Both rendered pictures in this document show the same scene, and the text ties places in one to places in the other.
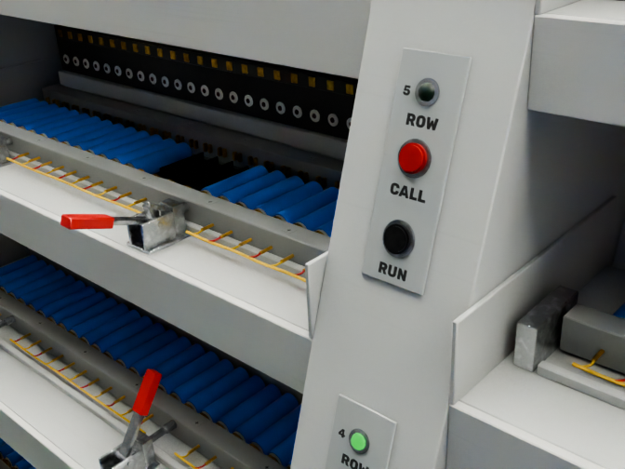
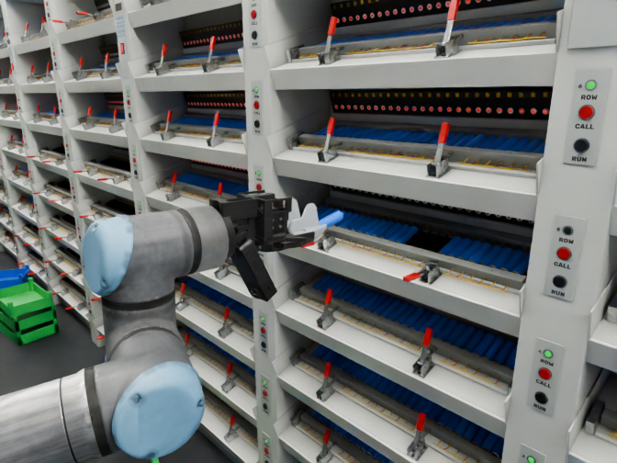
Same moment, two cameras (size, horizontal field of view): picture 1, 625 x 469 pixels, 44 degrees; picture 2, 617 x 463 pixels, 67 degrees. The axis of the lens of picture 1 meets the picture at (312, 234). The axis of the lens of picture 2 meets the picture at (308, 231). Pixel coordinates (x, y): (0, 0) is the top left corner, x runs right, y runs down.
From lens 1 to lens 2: 40 cm
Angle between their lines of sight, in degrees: 8
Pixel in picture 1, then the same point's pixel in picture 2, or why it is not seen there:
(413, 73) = (560, 223)
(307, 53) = (505, 210)
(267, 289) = (490, 297)
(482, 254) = (597, 287)
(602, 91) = not seen: outside the picture
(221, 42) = (461, 204)
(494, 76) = (597, 226)
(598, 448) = not seen: outside the picture
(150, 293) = (432, 299)
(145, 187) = (415, 254)
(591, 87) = not seen: outside the picture
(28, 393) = (361, 339)
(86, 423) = (394, 350)
